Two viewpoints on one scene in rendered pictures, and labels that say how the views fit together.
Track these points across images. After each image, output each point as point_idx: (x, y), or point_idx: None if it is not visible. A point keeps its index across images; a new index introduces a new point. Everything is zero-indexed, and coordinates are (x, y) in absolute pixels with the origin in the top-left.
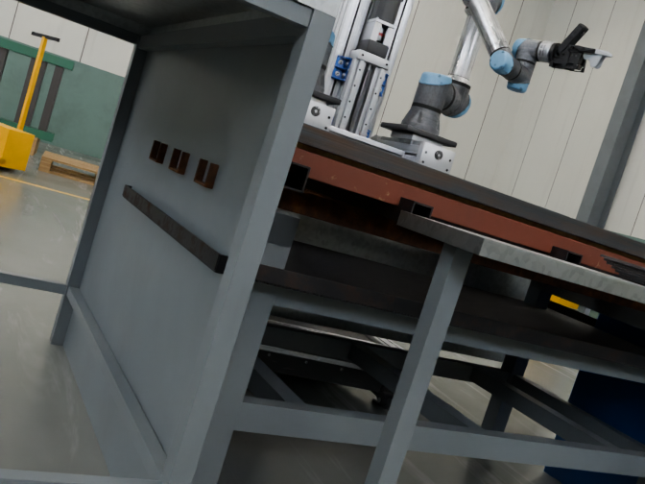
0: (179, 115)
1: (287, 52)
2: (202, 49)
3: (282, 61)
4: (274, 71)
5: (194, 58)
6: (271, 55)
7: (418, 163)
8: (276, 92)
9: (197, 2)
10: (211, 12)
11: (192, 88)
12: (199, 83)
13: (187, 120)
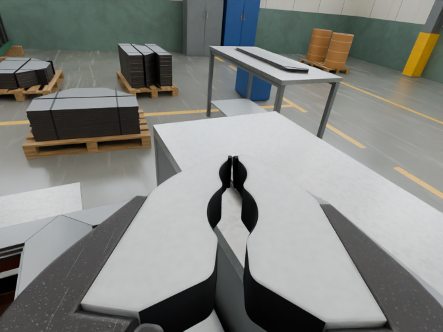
0: (229, 325)
1: (165, 164)
2: (232, 278)
3: (165, 168)
4: (167, 176)
5: (240, 300)
6: (171, 175)
7: (62, 214)
8: (165, 178)
9: (239, 211)
10: (230, 229)
11: (225, 296)
12: (218, 279)
13: (216, 300)
